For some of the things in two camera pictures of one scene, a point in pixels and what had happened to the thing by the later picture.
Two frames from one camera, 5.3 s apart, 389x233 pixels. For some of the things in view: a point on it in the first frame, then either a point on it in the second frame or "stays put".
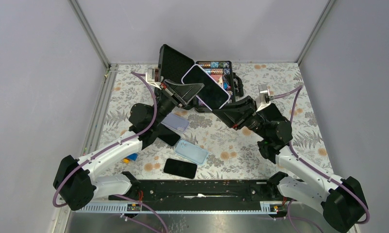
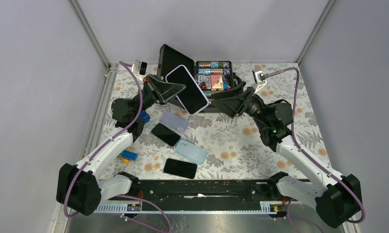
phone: x=212 y=94 to x=193 y=98
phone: x=176 y=123 stays put
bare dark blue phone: x=166 y=135 stays put
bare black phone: x=177 y=167 stays put
